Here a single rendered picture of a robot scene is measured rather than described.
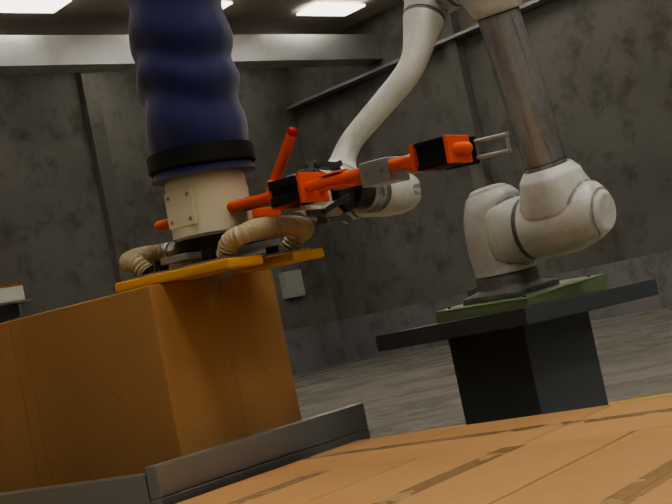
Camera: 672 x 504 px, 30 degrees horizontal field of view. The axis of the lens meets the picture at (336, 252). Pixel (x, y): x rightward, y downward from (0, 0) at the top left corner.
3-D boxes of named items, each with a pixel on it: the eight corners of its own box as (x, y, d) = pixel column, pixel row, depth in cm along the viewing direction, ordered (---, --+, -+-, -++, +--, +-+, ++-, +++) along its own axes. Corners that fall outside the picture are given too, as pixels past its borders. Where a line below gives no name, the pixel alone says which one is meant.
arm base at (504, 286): (494, 294, 326) (489, 273, 326) (562, 282, 310) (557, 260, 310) (448, 308, 314) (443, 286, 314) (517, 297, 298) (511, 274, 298)
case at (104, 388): (-7, 508, 282) (-40, 333, 284) (120, 470, 314) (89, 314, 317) (187, 484, 247) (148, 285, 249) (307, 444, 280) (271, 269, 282)
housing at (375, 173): (360, 188, 233) (356, 164, 233) (382, 186, 238) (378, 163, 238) (390, 180, 228) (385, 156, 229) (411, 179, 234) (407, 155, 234)
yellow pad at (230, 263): (114, 293, 262) (111, 269, 262) (150, 288, 270) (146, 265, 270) (229, 268, 240) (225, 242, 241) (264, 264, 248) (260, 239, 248)
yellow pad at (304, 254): (180, 284, 276) (177, 262, 277) (212, 280, 284) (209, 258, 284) (294, 260, 255) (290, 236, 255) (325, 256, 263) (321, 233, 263)
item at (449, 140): (412, 172, 224) (407, 144, 224) (435, 171, 230) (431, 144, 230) (450, 162, 219) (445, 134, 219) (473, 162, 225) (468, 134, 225)
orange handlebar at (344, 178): (118, 244, 277) (115, 228, 277) (214, 235, 301) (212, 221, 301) (462, 156, 219) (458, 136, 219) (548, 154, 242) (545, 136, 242)
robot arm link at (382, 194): (394, 207, 270) (380, 208, 266) (360, 216, 276) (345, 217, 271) (386, 166, 271) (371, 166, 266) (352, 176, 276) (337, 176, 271)
